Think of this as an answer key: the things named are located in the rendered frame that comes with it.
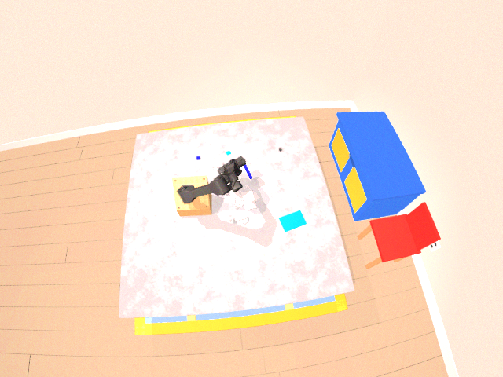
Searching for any cyan flat plate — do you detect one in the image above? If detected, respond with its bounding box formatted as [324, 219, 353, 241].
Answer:
[279, 210, 307, 232]

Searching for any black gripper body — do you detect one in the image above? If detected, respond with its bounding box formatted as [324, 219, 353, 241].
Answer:
[217, 167, 243, 192]

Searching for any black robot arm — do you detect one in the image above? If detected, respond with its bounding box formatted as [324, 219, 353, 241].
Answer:
[177, 156, 246, 204]

